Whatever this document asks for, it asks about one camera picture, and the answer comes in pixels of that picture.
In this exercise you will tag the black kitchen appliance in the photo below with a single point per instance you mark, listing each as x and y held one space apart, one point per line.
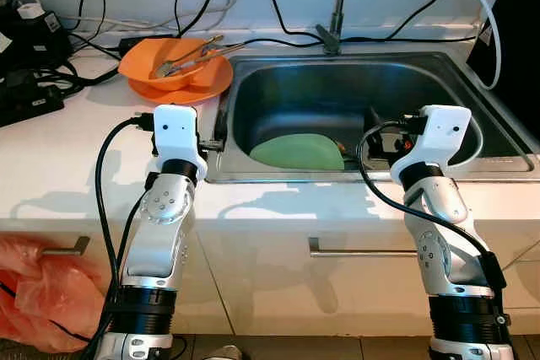
519 40

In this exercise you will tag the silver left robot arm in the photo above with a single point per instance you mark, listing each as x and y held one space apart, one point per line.
160 238

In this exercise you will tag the black power adapter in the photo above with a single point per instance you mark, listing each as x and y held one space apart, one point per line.
139 41

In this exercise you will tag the metal spoon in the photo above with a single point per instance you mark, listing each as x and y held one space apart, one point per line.
162 69

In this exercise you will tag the orange plastic plate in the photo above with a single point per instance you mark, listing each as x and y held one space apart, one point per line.
215 88

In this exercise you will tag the black battery charger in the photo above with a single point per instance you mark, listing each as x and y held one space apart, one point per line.
34 35

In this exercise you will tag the red plastic bag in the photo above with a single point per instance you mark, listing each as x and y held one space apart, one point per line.
42 292

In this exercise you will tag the metal faucet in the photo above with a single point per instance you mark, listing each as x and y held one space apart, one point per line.
337 6

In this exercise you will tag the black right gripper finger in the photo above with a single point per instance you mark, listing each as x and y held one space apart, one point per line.
374 122

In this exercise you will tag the stainless steel sink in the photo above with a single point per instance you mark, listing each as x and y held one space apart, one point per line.
337 90

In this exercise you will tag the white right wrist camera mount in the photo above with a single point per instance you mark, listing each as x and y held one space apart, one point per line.
440 134

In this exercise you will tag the metal fork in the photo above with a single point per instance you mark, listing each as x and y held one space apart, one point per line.
228 50

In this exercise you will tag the orange plastic bowl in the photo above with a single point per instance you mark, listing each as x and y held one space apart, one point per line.
139 61

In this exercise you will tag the green plate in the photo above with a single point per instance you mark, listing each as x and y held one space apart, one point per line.
291 153

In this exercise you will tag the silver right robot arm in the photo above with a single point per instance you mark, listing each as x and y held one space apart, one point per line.
447 242

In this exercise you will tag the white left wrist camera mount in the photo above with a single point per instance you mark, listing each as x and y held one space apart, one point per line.
177 132

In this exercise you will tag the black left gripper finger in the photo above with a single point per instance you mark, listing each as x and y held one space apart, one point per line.
221 126

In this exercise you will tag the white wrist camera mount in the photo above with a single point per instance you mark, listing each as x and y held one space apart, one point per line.
440 134
177 132

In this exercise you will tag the black power strip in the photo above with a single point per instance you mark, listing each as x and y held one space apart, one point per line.
29 103

